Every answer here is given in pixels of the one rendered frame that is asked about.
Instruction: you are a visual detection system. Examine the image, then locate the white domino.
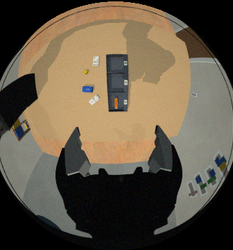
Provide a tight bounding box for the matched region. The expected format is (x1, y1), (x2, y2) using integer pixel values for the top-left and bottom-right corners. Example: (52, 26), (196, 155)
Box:
(93, 56), (99, 67)
(89, 95), (100, 105)

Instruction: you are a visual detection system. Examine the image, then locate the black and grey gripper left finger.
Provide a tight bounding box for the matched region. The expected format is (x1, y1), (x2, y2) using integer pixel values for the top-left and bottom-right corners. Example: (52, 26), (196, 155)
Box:
(55, 127), (91, 210)

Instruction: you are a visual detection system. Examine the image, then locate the dark grey bin rack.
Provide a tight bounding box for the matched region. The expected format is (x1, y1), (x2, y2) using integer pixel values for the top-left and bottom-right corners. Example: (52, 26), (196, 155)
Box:
(106, 54), (128, 112)

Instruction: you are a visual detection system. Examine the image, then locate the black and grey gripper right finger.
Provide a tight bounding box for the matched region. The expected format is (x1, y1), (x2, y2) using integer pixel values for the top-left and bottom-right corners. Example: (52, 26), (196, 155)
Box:
(148, 125), (182, 205)

